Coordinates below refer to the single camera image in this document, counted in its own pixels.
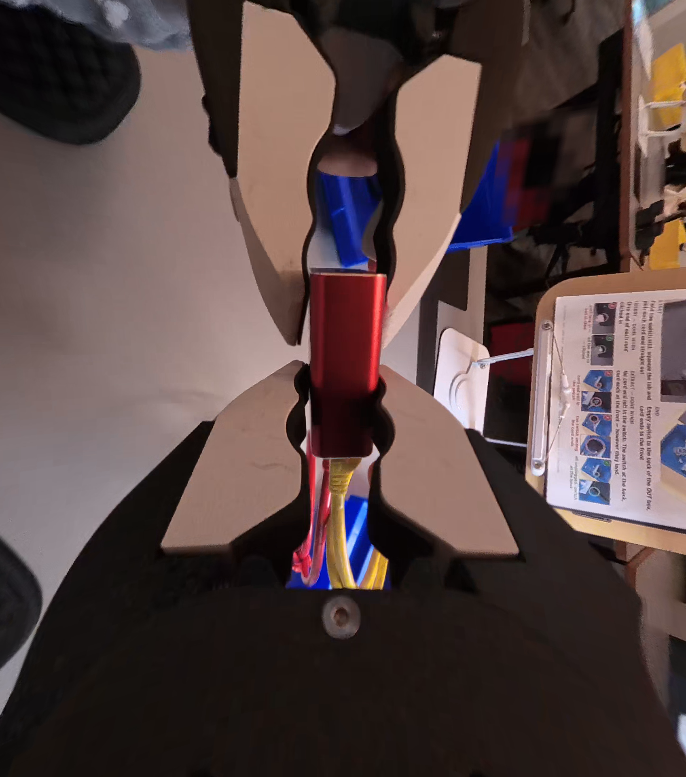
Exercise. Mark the red ethernet adapter box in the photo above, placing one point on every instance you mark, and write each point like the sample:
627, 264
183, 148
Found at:
346, 364

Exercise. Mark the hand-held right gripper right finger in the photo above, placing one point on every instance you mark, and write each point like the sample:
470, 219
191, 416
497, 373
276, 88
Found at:
446, 479

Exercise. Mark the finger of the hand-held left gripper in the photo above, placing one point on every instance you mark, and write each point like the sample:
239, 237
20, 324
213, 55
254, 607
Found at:
434, 158
276, 152

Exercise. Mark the wood-edged board on stand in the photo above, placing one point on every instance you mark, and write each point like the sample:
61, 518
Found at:
622, 394

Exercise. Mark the person's left forearm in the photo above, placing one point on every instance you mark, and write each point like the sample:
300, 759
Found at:
155, 27

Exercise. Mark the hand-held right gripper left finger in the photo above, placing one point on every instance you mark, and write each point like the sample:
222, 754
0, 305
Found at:
240, 473

